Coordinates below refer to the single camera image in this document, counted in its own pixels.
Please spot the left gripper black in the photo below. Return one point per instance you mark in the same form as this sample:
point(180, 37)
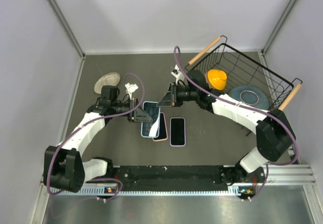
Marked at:
point(139, 115)

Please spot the white slotted cable duct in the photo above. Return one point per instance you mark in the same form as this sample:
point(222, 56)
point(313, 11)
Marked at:
point(104, 191)

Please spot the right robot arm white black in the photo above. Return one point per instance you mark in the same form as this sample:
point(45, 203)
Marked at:
point(273, 132)

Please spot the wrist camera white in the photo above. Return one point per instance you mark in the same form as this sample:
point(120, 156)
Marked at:
point(176, 74)
point(130, 89)

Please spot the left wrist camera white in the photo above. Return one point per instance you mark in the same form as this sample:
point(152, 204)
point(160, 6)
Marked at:
point(130, 89)

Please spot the blue ceramic bowl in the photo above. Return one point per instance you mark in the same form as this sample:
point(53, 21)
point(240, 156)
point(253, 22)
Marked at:
point(250, 95)

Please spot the speckled beige plate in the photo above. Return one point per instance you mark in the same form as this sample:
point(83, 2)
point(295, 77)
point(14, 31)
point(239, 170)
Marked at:
point(109, 79)

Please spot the pink phone case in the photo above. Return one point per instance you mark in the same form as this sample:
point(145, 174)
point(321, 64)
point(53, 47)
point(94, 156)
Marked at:
point(161, 140)

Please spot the lavender phone case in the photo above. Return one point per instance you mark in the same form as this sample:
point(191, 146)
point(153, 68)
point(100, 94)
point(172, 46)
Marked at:
point(177, 145)

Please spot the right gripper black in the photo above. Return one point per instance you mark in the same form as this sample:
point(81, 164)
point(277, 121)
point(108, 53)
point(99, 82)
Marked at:
point(167, 101)

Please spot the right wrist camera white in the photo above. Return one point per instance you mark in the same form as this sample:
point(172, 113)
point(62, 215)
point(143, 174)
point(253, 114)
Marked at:
point(176, 74)

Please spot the orange yellow cupcake toy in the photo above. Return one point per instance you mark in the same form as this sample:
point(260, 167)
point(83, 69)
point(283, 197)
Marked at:
point(217, 79)

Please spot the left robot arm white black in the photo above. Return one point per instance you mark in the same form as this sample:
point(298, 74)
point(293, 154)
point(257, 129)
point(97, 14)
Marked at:
point(64, 168)

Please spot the black wire basket wooden handles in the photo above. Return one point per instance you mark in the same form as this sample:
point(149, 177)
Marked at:
point(241, 69)

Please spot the light blue phone case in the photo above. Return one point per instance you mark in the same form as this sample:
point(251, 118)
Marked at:
point(151, 102)

